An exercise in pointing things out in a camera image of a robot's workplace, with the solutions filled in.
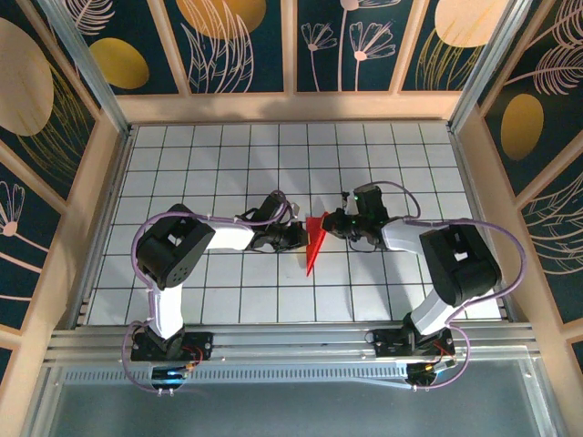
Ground red paper sheet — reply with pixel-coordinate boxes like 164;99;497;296
303;211;330;278

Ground grey front cover sheet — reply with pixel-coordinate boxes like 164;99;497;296
26;359;561;437

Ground aluminium front beam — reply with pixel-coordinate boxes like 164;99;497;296
45;321;541;365

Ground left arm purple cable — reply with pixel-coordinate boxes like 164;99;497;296
118;188;300;396

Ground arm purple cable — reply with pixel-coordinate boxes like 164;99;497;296
363;180;528;391
118;188;300;396

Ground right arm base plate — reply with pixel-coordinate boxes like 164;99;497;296
363;328;456;359

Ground aluminium side rail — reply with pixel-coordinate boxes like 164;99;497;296
448;129;518;322
67;127;138;329

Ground wooden enclosure frame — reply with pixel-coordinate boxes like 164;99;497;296
0;0;583;437

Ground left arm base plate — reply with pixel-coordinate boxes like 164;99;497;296
130;330;215;361

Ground slotted grey cable duct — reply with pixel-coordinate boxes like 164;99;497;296
63;367;411;384

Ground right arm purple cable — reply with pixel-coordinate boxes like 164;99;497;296
363;180;528;391

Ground wall panel oval and feather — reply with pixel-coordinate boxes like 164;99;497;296
480;0;583;197

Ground wall panel pink flowers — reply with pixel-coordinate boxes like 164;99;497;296
295;0;418;92

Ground wall panel orange circle leaves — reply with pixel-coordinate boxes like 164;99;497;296
163;0;286;95

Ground wall panel white leaf outlines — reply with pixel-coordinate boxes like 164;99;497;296
521;170;583;322

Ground aluminium corner post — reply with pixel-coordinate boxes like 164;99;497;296
448;0;534;133
38;0;133;137

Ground wall panel beige circle reeds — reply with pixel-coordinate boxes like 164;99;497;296
400;0;518;92

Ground wall panel yellow oval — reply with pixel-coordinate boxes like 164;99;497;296
56;0;181;96

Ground wall panel fan flower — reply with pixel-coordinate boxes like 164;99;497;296
0;161;63;331

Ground wall panel large beige circle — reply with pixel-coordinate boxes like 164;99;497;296
0;0;99;201

